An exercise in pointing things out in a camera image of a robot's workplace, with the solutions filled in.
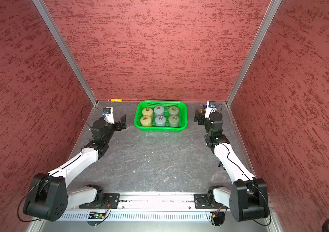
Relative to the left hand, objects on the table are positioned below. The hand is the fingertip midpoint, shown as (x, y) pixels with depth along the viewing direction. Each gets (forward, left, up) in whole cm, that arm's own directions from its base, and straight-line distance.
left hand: (118, 117), depth 84 cm
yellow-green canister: (+15, -14, -12) cm, 24 cm away
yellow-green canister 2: (+6, -14, -12) cm, 20 cm away
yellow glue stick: (+35, +16, -20) cm, 43 cm away
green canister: (+16, -33, -12) cm, 39 cm away
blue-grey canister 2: (+7, -24, -13) cm, 28 cm away
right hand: (+2, -49, +3) cm, 50 cm away
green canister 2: (+7, -33, -12) cm, 36 cm away
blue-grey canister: (+16, -23, -12) cm, 30 cm away
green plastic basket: (+23, -39, -13) cm, 47 cm away
